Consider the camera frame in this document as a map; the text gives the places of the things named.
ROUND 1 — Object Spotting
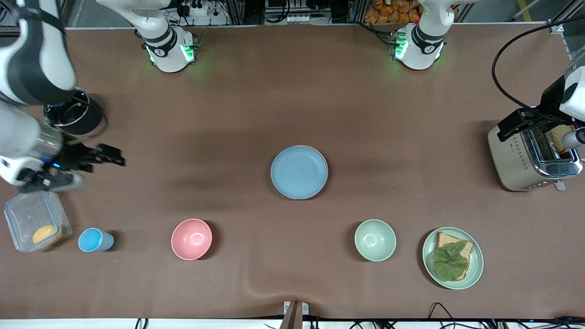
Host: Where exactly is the brown table cloth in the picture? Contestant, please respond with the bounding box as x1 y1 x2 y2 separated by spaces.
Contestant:
0 23 585 320

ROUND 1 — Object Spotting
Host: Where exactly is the pink bowl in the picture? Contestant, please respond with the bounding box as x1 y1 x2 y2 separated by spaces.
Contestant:
171 218 213 261

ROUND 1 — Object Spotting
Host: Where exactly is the clear plastic container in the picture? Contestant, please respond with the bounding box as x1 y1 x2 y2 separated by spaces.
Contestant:
4 190 73 253

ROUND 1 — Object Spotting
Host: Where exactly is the bag of orange snacks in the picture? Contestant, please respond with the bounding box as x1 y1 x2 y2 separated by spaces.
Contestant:
364 0 423 24

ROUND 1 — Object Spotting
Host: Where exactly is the toast slice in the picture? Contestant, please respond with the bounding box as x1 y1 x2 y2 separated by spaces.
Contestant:
548 125 574 154

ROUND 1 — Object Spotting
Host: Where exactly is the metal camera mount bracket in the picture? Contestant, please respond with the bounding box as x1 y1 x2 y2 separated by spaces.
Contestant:
283 301 309 329

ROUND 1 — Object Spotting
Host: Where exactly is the beige chrome toaster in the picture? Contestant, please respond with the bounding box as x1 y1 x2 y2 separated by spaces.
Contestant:
487 108 584 192

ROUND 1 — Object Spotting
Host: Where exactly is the green plate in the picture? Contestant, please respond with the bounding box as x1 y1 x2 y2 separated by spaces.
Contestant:
422 227 484 290

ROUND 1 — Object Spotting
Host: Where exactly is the green bowl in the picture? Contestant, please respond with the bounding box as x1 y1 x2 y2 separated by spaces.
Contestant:
355 219 397 262

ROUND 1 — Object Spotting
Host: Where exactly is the blue cup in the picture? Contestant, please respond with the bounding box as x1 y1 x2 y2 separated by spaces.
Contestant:
78 228 115 253

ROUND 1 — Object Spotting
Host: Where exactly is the black looped floor cable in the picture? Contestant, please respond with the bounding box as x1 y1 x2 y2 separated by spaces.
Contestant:
427 302 458 329

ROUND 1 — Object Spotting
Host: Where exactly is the blue plate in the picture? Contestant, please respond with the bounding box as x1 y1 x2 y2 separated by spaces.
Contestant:
270 145 328 200

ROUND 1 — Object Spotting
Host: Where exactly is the green lettuce leaf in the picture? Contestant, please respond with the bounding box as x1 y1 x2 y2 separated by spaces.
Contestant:
432 241 470 281

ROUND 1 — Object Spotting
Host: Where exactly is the black pot with blue handle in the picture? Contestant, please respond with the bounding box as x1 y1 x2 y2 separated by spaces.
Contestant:
43 89 105 136

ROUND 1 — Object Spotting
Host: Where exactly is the pink plate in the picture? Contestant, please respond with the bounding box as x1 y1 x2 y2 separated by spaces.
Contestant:
299 145 330 195

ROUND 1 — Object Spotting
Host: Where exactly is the brown bread slice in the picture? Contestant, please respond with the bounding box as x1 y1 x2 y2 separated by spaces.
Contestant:
433 232 474 281

